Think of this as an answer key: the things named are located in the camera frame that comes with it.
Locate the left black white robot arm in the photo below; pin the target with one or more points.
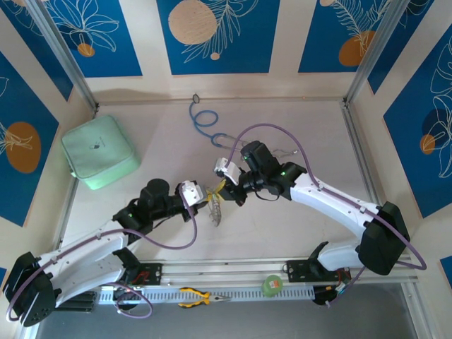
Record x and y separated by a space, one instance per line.
81 250

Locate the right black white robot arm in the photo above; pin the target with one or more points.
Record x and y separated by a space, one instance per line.
335 208

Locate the silver metal tongs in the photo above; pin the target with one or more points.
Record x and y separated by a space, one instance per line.
287 152

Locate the mint green zip pouch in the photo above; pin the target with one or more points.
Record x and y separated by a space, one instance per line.
99 152

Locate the blue stethoscope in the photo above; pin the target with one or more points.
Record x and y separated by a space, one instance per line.
191 113

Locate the yellow black pliers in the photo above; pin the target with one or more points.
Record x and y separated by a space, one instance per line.
192 292

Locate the green tape roll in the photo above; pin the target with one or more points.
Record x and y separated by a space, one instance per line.
271 286

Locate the black ribbed bars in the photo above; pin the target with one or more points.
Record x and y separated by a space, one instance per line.
84 302

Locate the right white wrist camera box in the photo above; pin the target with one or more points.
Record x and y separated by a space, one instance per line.
227 169

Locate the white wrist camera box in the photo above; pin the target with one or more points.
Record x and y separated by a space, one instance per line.
192 192
227 169

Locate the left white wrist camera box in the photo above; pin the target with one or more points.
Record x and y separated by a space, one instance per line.
192 192

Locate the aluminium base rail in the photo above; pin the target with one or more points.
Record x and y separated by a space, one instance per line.
226 270

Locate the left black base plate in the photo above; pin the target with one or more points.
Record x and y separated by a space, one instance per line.
155 273

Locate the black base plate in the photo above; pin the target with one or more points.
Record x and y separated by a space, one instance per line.
155 273
295 270

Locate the aluminium side rail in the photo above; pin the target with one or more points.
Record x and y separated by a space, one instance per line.
354 134
67 212

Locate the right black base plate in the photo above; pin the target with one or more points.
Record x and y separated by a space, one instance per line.
295 270

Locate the aluminium frame post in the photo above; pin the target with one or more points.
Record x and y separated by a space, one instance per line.
374 53
63 53

